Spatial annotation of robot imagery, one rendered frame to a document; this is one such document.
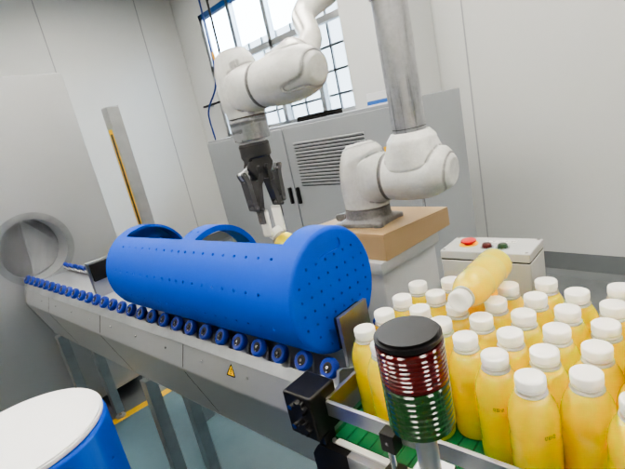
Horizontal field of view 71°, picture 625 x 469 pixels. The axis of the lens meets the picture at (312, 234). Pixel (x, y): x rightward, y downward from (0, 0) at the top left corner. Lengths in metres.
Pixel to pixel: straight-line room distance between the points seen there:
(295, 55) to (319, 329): 0.56
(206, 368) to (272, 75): 0.80
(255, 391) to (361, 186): 0.70
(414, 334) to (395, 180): 0.98
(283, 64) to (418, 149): 0.54
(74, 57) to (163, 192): 1.86
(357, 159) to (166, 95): 5.21
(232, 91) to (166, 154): 5.32
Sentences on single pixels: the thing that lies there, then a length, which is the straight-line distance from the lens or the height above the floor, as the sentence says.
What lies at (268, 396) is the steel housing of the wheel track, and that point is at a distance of 1.13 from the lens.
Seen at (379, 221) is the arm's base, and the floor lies 1.10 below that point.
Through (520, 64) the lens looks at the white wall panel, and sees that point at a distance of 3.53.
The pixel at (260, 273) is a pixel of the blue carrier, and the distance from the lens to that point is 0.95.
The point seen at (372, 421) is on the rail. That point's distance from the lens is 0.79.
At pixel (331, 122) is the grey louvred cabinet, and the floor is 1.41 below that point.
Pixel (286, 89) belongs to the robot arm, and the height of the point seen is 1.53.
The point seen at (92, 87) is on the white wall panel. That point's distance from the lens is 6.17.
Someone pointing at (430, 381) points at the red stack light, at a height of 1.22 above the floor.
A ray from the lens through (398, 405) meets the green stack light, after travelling 0.44.
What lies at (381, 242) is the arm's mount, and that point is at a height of 1.06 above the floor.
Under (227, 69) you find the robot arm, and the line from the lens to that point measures 1.07.
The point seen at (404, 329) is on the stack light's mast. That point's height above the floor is 1.26.
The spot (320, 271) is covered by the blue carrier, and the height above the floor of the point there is 1.15.
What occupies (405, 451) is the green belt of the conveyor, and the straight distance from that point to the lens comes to 0.84.
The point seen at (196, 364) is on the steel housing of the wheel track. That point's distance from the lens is 1.35.
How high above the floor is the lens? 1.46
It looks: 15 degrees down
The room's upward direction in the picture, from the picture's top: 12 degrees counter-clockwise
